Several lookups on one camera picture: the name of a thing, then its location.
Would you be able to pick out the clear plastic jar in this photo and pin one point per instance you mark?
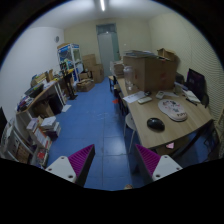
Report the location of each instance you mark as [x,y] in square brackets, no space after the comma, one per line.
[128,76]

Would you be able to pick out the glass display cabinet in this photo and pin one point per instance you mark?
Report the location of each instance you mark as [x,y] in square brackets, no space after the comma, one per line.
[71,55]

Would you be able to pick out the white remote control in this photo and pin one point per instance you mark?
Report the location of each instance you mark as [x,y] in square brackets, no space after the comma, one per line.
[144,100]

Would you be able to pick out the wooden shelf desk left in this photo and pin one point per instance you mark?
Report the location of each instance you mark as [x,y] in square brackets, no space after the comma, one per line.
[48,101]

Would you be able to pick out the ceiling light tube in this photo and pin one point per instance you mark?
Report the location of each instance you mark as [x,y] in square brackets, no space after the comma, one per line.
[102,4]

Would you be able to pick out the grey door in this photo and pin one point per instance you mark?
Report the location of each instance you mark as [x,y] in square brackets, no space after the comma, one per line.
[108,45]

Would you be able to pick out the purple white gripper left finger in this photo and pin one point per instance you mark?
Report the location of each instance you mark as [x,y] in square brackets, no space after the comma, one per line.
[74,168]

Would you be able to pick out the stacked cardboard boxes by door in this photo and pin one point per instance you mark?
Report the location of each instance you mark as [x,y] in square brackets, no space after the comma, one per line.
[95,69]

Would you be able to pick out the black monitor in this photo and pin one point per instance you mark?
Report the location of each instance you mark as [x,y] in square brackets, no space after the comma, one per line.
[196,83]

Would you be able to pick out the small white calculator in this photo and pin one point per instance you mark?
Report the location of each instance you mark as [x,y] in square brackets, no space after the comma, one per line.
[160,95]

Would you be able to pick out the black computer mouse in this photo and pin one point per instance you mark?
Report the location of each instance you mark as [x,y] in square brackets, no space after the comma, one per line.
[155,124]

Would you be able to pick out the white paper sheet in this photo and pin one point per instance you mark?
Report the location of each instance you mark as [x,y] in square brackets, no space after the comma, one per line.
[134,97]

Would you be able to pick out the large cardboard box on desk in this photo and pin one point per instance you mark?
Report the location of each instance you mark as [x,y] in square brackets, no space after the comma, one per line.
[152,73]

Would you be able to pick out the stack of books on floor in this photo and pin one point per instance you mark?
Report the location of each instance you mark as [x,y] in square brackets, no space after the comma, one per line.
[51,127]

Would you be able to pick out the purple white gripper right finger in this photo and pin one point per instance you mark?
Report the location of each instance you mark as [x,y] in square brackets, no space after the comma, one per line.
[153,166]

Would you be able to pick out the open cardboard box on floor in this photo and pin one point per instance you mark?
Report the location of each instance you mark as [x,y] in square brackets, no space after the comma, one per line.
[85,85]

